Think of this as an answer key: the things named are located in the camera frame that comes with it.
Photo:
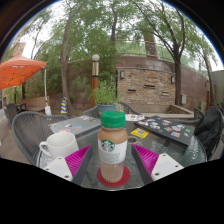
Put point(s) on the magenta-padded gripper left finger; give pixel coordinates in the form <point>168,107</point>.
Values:
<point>60,166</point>

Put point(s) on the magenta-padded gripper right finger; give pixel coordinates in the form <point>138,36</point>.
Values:
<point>165,165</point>

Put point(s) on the green-capped coffee drink bottle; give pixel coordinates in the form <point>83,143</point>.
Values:
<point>112,146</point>

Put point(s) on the white ceramic mug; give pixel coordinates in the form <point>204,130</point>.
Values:
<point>61,144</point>

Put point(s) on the black laptop with stickers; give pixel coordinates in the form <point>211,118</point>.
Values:
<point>166,128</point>

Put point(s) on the flat round red coaster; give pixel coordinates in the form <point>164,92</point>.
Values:
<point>126,175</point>

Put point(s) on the yellow card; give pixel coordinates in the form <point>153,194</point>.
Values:
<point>140,133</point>

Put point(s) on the white sticker sheet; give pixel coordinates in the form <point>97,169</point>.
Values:
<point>135,117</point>

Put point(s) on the black bag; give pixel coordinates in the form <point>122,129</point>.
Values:
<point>210,130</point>

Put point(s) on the stone outdoor fireplace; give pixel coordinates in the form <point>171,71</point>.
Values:
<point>146,88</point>

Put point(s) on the potted green plant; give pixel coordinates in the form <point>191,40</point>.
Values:
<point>105,95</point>

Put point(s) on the dark forked-trunk tree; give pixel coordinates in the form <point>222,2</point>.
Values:
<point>177,73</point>

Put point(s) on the leaning thin-trunk tree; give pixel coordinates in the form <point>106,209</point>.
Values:
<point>65,66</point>

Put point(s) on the orange patio umbrella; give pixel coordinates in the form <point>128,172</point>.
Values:
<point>20,70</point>

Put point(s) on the blue yellow striped post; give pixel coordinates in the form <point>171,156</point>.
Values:
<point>64,106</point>

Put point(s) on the wooden globe lamp post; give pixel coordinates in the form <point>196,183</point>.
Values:
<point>95,71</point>

